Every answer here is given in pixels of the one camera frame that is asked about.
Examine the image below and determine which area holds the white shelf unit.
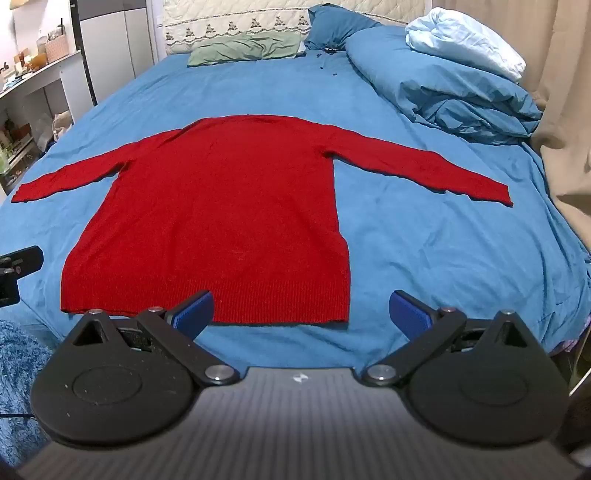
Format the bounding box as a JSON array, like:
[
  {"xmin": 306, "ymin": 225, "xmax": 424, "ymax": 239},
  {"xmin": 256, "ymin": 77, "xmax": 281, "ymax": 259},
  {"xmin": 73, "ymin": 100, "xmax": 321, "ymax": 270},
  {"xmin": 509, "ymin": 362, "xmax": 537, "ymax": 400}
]
[{"xmin": 0, "ymin": 48, "xmax": 93, "ymax": 195}]

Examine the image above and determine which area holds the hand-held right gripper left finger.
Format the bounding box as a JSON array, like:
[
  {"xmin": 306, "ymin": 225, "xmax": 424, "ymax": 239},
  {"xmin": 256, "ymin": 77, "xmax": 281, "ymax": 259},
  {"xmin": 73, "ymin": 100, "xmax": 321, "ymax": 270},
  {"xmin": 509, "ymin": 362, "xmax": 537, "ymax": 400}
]
[{"xmin": 69, "ymin": 290, "xmax": 238, "ymax": 387}]

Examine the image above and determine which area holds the woven storage basket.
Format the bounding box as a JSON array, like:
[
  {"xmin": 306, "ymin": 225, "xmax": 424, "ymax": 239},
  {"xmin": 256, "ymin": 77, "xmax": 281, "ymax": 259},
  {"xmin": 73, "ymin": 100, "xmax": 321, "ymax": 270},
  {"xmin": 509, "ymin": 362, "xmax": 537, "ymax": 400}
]
[{"xmin": 45, "ymin": 34, "xmax": 70, "ymax": 63}]

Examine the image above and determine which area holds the blue pillow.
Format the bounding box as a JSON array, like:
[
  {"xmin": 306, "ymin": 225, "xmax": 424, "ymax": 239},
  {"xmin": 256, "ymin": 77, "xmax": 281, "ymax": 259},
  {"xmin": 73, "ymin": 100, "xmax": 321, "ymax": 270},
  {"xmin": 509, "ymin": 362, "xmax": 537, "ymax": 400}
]
[{"xmin": 304, "ymin": 4, "xmax": 384, "ymax": 51}]

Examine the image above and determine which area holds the red towel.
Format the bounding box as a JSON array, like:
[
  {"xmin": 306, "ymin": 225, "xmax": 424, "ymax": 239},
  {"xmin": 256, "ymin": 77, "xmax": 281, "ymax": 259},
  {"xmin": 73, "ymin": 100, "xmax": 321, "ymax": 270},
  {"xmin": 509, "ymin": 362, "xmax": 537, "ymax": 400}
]
[{"xmin": 11, "ymin": 115, "xmax": 514, "ymax": 326}]

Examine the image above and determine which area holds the blue bed sheet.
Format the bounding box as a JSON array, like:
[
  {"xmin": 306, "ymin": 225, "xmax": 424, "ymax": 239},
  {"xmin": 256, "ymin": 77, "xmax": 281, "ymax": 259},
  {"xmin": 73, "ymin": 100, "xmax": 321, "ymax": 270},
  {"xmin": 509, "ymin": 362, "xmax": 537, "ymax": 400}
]
[{"xmin": 0, "ymin": 25, "xmax": 591, "ymax": 365}]

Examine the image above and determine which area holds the beige curtain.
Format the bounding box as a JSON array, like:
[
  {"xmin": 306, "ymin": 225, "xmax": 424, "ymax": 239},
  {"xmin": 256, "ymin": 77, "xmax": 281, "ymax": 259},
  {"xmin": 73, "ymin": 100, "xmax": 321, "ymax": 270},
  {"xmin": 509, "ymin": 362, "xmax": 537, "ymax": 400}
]
[{"xmin": 434, "ymin": 0, "xmax": 591, "ymax": 259}]

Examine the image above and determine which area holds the blue duvet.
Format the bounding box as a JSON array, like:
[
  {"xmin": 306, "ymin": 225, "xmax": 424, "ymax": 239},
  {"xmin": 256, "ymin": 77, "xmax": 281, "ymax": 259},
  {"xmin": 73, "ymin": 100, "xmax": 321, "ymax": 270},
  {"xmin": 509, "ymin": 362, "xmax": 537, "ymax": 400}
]
[{"xmin": 345, "ymin": 23, "xmax": 546, "ymax": 146}]

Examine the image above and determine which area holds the light blue blanket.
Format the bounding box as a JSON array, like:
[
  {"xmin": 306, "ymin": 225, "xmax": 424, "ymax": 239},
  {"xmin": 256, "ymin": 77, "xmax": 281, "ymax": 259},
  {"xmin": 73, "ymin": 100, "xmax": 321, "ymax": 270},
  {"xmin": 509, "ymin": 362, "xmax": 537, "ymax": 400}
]
[{"xmin": 405, "ymin": 7, "xmax": 527, "ymax": 84}]

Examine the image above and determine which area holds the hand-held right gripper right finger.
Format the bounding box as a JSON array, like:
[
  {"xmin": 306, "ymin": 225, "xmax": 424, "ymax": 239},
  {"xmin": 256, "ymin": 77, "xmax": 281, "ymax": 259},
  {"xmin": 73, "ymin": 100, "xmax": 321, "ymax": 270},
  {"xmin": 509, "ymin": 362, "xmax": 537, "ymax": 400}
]
[{"xmin": 362, "ymin": 290, "xmax": 532, "ymax": 387}]

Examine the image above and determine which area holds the blue fluffy rug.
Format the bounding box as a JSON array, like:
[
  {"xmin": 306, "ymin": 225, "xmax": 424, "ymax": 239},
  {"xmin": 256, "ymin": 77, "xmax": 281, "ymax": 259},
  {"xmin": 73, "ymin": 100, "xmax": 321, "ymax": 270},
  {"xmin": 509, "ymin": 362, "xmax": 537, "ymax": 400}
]
[{"xmin": 0, "ymin": 318, "xmax": 56, "ymax": 467}]

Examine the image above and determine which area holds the white wardrobe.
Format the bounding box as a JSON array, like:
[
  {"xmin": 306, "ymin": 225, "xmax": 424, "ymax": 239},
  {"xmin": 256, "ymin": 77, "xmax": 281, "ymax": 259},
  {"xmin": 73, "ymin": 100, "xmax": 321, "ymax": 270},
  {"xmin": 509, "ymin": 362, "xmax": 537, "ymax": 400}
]
[{"xmin": 76, "ymin": 0, "xmax": 164, "ymax": 104}]

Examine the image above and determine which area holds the beige pillow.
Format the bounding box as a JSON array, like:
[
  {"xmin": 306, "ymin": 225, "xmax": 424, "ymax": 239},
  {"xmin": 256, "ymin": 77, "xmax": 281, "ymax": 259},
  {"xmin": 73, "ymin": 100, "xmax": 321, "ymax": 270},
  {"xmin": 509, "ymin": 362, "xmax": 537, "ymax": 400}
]
[{"xmin": 164, "ymin": 0, "xmax": 432, "ymax": 56}]

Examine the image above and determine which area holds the green pillow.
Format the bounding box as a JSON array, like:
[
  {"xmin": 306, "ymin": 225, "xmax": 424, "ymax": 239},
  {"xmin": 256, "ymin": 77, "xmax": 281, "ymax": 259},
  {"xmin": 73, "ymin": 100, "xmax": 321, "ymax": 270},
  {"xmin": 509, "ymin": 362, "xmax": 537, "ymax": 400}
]
[{"xmin": 187, "ymin": 32, "xmax": 305, "ymax": 68}]

